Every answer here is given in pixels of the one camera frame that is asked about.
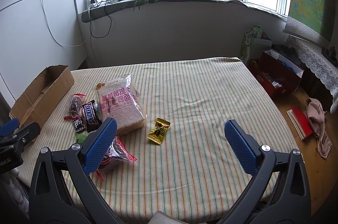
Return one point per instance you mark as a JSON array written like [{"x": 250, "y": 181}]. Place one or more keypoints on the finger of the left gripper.
[
  {"x": 9, "y": 127},
  {"x": 21, "y": 136}
]

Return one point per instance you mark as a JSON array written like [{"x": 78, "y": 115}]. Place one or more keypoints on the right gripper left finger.
[{"x": 61, "y": 189}]

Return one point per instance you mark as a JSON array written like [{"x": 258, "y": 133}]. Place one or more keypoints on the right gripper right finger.
[{"x": 278, "y": 191}]

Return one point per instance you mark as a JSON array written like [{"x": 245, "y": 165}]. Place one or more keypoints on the small black white candy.
[{"x": 79, "y": 125}]

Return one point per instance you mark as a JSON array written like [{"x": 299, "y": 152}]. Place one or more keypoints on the brown Snickers bar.
[{"x": 91, "y": 116}]

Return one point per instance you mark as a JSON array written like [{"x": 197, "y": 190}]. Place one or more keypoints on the bagged sliced toast bread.
[{"x": 119, "y": 99}]

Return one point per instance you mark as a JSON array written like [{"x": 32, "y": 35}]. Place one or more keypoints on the yellow candy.
[{"x": 158, "y": 132}]

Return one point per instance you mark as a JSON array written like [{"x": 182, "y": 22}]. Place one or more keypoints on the green candy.
[{"x": 80, "y": 137}]

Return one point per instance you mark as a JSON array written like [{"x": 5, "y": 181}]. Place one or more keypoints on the clear bag red dates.
[{"x": 74, "y": 111}]

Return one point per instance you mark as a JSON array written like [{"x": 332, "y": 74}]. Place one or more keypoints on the brown cardboard box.
[{"x": 40, "y": 101}]

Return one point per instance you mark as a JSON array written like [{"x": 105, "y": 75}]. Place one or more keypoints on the red white book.
[{"x": 300, "y": 122}]

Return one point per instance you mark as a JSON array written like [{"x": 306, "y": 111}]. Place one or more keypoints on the beige cloth on floor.
[{"x": 316, "y": 119}]

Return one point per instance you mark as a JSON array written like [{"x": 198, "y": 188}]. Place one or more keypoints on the striped table cloth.
[{"x": 194, "y": 175}]

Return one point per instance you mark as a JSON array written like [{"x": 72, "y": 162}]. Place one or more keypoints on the white cabinet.
[{"x": 36, "y": 34}]

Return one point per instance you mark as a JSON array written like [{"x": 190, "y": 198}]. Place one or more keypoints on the red storage box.
[{"x": 277, "y": 74}]

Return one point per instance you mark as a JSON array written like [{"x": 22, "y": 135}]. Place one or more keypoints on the white lace cloth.
[{"x": 310, "y": 54}]

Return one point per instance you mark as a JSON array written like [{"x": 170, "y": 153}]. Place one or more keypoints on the green paper bag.
[{"x": 254, "y": 43}]

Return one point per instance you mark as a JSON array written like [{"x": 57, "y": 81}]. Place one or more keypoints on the white power strip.
[{"x": 91, "y": 3}]

